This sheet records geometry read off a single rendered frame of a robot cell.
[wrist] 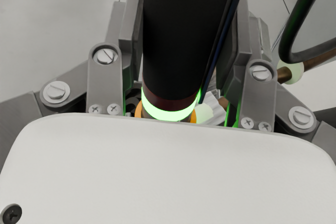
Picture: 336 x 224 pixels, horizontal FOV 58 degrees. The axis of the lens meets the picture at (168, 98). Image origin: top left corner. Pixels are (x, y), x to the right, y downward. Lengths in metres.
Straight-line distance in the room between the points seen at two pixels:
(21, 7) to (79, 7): 0.41
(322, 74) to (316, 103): 0.06
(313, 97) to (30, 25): 2.03
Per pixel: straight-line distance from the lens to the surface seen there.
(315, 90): 0.61
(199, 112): 0.24
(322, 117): 0.35
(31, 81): 2.04
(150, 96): 0.16
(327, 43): 0.32
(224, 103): 0.26
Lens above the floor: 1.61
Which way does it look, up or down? 59 degrees down
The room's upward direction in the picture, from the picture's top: 9 degrees clockwise
